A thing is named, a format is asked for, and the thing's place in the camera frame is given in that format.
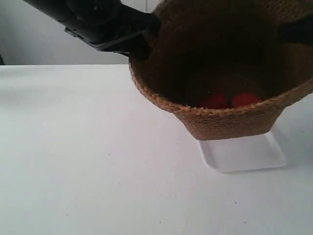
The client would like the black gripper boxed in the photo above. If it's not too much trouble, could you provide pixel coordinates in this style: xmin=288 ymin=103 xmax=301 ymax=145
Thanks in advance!
xmin=27 ymin=0 xmax=161 ymax=60

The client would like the brown woven basket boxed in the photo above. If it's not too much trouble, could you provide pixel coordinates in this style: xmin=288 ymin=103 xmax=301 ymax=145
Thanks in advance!
xmin=129 ymin=0 xmax=313 ymax=141

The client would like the clear plastic tray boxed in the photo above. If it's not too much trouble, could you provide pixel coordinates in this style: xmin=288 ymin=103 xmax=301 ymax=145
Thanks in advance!
xmin=198 ymin=126 xmax=289 ymax=173

